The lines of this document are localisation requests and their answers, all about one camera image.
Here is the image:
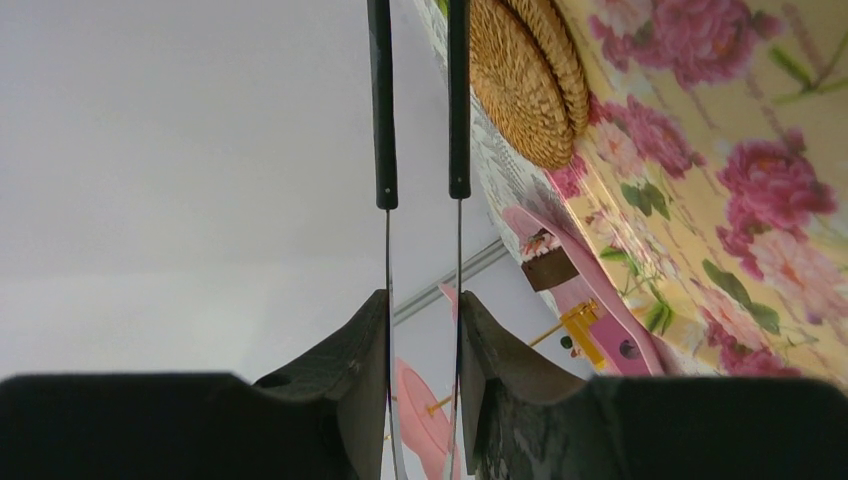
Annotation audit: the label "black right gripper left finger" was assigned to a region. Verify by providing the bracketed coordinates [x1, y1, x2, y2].
[1, 290, 388, 479]

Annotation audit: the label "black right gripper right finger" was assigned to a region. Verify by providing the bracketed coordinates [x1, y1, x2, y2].
[458, 292, 847, 479]

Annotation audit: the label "floral rectangular serving tray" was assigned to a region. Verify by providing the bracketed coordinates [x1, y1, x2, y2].
[560, 1, 847, 386]

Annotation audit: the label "black metal tongs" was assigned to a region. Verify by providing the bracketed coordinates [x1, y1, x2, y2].
[367, 1, 471, 479]

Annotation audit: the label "brown chocolate cake toy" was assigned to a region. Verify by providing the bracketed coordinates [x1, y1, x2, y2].
[520, 229, 579, 292]

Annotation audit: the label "round woven brown coaster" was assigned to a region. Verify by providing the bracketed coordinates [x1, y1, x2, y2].
[470, 0, 590, 170]

